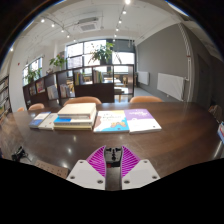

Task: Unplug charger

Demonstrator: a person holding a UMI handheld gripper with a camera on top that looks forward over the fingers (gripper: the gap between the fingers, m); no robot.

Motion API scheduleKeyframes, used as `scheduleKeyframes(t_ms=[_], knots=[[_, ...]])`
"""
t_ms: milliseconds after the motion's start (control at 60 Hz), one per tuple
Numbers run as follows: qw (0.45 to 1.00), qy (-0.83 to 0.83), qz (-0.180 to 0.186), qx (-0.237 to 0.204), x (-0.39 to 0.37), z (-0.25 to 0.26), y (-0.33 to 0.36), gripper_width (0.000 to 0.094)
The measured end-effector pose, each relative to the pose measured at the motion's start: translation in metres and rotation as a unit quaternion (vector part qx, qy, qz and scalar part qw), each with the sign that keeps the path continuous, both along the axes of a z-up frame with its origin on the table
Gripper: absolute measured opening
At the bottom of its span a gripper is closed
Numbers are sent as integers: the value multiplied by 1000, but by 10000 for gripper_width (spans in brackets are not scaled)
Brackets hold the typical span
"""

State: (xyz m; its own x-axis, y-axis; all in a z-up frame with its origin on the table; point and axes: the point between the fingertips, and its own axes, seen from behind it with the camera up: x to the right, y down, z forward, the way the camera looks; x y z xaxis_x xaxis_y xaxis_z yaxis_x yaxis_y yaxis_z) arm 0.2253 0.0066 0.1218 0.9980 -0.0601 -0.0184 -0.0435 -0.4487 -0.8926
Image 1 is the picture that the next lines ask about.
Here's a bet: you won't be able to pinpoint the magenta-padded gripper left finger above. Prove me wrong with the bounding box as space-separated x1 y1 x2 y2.
65 144 108 192

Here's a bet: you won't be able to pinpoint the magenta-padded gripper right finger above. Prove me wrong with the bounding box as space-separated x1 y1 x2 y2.
120 145 161 192

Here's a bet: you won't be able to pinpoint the black charger block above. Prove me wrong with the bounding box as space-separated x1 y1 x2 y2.
104 145 123 192

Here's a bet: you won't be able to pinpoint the yellowish book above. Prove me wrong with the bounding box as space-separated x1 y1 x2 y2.
53 123 94 132

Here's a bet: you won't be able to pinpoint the purple and white book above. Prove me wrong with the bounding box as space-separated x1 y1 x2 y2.
124 108 163 135

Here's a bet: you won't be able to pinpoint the blue and white book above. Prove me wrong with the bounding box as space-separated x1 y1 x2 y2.
53 114 97 127

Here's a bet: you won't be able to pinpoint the colourful illustrated book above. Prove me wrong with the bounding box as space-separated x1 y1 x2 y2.
93 110 130 134

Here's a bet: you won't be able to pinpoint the cream thick book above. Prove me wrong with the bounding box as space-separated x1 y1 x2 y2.
57 102 98 120

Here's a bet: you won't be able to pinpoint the dark open shelf unit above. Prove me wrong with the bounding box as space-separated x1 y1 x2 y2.
22 64 135 109

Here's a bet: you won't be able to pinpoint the blue box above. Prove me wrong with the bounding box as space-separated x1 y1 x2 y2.
217 121 224 144

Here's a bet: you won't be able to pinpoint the brown bag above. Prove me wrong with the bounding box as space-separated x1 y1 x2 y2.
208 104 223 123

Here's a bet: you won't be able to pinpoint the green plant by window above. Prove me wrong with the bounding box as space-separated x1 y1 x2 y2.
23 68 43 84

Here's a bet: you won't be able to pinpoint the small green potted plant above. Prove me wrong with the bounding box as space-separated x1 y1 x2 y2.
49 53 68 69

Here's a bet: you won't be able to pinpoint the large green potted plant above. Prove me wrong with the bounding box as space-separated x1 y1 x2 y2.
89 42 115 64

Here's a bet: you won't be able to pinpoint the ceiling air conditioner unit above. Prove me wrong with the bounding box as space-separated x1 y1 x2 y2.
77 17 100 33

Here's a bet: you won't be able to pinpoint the ceiling lights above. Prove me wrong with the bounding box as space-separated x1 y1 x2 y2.
8 0 133 53

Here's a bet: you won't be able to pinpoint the large white wall radiator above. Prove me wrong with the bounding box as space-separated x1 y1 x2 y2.
156 72 185 102

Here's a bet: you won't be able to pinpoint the small white wall radiator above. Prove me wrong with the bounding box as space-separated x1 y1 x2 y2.
137 70 150 86

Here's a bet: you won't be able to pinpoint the wall bookshelf with books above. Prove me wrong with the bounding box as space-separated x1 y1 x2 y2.
0 74 11 121

